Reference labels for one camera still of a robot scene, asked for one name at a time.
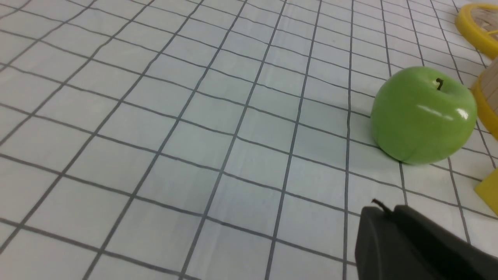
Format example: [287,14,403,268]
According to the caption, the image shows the woven bamboo steamer lid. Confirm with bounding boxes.
[455,2,498,60]

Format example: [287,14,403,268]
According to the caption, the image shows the yellow cube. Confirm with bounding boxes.
[475,168,498,216]

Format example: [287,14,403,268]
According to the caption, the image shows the green apple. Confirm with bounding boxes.
[370,66,478,165]

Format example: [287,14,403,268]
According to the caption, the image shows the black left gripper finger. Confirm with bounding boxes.
[354,199,498,280]

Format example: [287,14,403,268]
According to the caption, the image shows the bamboo steamer tray yellow rim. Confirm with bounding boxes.
[471,57,498,140]

